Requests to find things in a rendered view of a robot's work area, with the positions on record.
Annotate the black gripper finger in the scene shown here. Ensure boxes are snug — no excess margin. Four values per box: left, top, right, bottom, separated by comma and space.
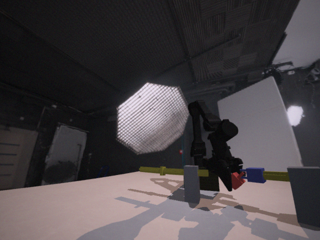
231, 165, 243, 174
211, 167, 233, 192

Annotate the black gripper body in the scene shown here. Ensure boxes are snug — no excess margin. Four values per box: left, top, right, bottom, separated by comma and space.
207, 143, 244, 171

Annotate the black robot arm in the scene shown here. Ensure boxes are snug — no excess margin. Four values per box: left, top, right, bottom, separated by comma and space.
188, 100, 239, 170

